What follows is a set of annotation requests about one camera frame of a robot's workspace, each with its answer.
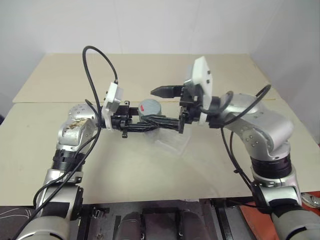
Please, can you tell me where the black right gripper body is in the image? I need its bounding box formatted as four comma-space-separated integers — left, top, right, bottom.
178, 83, 204, 125

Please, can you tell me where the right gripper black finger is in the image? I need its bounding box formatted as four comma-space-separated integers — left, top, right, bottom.
143, 115, 186, 135
150, 84, 185, 99

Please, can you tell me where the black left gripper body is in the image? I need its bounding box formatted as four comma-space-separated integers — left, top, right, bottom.
109, 99, 134, 139

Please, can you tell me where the clear plastic bag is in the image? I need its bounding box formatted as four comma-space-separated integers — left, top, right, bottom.
154, 126, 194, 156

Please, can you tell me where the dark grey rounded shape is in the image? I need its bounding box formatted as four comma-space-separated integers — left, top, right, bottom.
179, 209, 204, 240
116, 211, 144, 240

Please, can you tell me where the orange mat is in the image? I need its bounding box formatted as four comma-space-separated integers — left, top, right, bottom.
238, 191, 320, 222

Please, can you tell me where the black cloth with white lines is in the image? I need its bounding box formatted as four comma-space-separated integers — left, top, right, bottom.
0, 204, 45, 240

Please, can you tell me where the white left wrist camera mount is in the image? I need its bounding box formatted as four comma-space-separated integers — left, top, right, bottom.
101, 81, 125, 131

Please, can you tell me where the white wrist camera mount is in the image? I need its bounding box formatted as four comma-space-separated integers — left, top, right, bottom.
101, 81, 125, 131
183, 56, 214, 125

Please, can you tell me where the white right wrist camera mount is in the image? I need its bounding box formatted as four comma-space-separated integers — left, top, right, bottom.
183, 56, 214, 125

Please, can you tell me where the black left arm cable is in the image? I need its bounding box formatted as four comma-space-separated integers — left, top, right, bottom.
13, 45, 120, 240

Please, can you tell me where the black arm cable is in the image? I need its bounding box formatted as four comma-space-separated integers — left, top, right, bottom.
13, 45, 120, 240
199, 84, 273, 215

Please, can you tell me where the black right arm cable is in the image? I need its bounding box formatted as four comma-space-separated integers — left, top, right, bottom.
199, 84, 273, 215

